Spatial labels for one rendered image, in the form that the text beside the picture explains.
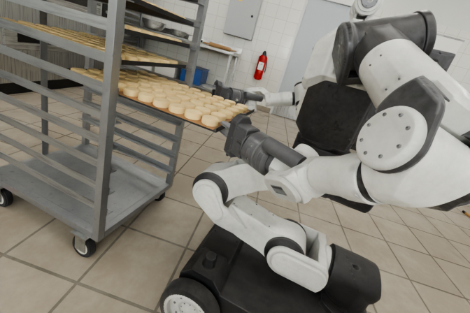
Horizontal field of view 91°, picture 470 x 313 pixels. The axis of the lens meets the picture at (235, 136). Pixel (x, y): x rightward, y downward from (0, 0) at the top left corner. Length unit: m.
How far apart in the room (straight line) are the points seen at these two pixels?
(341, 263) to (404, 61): 0.71
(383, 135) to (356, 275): 0.71
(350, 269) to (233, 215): 0.42
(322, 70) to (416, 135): 0.38
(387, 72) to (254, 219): 0.66
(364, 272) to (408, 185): 0.69
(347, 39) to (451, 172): 0.28
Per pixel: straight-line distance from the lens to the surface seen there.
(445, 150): 0.32
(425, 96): 0.32
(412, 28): 0.54
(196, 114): 0.69
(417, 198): 0.34
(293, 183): 0.44
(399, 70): 0.39
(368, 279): 0.98
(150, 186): 1.31
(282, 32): 4.46
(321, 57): 0.65
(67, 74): 0.95
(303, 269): 0.91
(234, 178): 0.84
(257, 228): 0.91
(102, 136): 0.83
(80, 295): 1.10
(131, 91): 0.81
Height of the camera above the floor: 0.89
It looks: 19 degrees down
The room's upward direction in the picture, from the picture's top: 16 degrees clockwise
